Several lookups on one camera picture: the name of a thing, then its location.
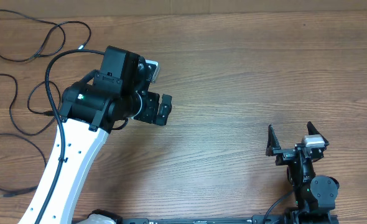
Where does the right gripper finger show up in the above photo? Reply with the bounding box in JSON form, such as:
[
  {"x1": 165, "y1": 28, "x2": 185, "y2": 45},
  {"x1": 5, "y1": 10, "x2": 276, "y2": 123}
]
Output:
[
  {"x1": 307, "y1": 121, "x2": 329, "y2": 146},
  {"x1": 266, "y1": 124, "x2": 281, "y2": 156}
]

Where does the black usb cable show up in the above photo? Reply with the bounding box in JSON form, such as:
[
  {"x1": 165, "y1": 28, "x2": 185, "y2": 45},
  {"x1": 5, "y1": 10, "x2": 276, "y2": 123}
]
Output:
[
  {"x1": 0, "y1": 9, "x2": 91, "y2": 62},
  {"x1": 0, "y1": 133, "x2": 47, "y2": 198},
  {"x1": 0, "y1": 73, "x2": 62, "y2": 136}
]

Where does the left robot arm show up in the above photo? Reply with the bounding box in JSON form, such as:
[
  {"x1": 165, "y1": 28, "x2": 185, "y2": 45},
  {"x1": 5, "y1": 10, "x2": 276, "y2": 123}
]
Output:
[{"x1": 20, "y1": 46, "x2": 172, "y2": 223}]

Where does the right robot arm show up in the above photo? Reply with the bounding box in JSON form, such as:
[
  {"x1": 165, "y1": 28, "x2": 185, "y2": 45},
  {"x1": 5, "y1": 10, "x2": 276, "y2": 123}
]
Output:
[{"x1": 262, "y1": 122, "x2": 340, "y2": 224}]

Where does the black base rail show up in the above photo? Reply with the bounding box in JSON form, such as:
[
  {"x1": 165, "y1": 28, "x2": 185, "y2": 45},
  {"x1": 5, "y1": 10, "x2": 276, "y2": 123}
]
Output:
[{"x1": 73, "y1": 213, "x2": 340, "y2": 224}]

